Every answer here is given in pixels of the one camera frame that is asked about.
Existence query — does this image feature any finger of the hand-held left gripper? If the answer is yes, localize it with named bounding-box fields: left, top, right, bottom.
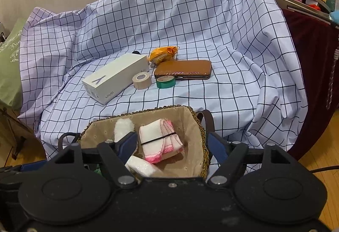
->
left=5, top=160, right=48, bottom=173

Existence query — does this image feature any white braided rope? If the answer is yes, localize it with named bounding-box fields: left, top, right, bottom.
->
left=326, top=47, right=339, bottom=109

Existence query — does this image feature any white plush lamb toy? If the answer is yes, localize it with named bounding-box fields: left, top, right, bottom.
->
left=114, top=119, right=135, bottom=142

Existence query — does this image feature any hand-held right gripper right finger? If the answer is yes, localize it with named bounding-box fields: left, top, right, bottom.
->
left=207, top=132, right=300, bottom=187

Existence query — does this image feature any green cloth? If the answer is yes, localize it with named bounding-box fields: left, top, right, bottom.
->
left=0, top=18, right=28, bottom=112

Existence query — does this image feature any orange snack packet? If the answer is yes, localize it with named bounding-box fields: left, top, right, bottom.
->
left=149, top=46, right=180, bottom=65

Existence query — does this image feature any pink and white towel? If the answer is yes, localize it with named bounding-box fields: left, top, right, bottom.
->
left=139, top=119, right=184, bottom=164

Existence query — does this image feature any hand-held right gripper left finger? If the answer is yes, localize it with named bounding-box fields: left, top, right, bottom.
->
left=50, top=132, right=138, bottom=189

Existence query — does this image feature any white phone box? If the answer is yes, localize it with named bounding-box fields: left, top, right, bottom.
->
left=82, top=53, right=149, bottom=105

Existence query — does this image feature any woven basket with fabric lining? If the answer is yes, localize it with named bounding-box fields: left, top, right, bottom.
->
left=59, top=105, right=214, bottom=178

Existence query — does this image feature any metal tray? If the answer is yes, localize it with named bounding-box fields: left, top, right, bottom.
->
left=270, top=0, right=339, bottom=26

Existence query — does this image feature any green tape roll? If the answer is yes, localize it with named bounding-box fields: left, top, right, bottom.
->
left=156, top=76, right=176, bottom=89

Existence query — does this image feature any dark red velvet cloth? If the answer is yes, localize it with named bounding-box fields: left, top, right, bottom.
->
left=281, top=8, right=339, bottom=161

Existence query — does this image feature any beige tape roll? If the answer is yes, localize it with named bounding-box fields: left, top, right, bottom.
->
left=132, top=71, right=152, bottom=90

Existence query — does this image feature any brown leather case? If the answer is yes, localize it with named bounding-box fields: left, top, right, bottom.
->
left=154, top=60, right=212, bottom=81

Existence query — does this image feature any checked white bed sheet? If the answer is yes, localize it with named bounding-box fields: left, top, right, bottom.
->
left=18, top=0, right=309, bottom=169

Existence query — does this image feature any black cable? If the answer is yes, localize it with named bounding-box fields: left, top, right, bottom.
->
left=308, top=165, right=339, bottom=173

